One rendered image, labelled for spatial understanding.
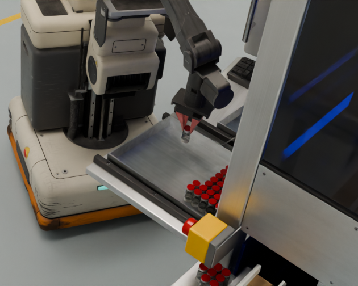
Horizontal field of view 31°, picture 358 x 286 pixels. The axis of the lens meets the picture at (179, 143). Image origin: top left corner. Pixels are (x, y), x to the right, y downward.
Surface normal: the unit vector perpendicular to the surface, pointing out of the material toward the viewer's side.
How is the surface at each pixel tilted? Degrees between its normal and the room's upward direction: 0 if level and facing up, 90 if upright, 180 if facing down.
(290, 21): 90
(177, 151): 0
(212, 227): 0
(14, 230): 0
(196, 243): 90
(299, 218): 90
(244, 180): 90
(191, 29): 39
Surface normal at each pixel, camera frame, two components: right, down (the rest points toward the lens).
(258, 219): -0.61, 0.42
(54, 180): 0.15, -0.77
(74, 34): 0.39, 0.62
